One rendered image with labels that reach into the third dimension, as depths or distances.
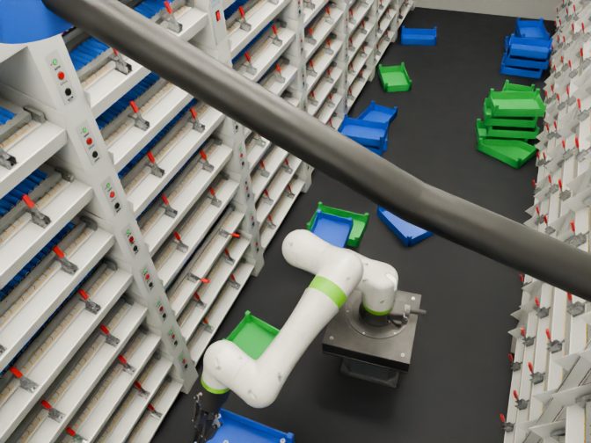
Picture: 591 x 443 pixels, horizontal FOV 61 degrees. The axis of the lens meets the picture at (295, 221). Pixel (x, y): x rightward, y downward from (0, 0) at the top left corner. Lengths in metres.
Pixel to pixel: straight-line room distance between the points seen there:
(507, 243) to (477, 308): 2.33
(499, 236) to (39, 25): 0.29
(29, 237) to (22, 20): 1.07
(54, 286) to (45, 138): 0.41
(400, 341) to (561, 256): 1.74
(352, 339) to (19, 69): 1.42
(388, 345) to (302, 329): 0.64
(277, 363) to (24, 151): 0.82
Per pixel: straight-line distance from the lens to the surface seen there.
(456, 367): 2.42
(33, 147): 1.33
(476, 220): 0.29
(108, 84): 1.48
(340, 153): 0.28
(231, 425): 1.92
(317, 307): 1.46
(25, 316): 1.47
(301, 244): 1.57
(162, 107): 1.69
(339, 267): 1.50
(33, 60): 1.28
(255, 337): 2.46
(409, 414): 2.28
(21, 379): 1.55
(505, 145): 3.61
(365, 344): 2.01
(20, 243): 1.37
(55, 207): 1.43
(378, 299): 1.93
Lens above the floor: 2.07
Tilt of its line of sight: 45 degrees down
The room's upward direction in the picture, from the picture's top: 5 degrees counter-clockwise
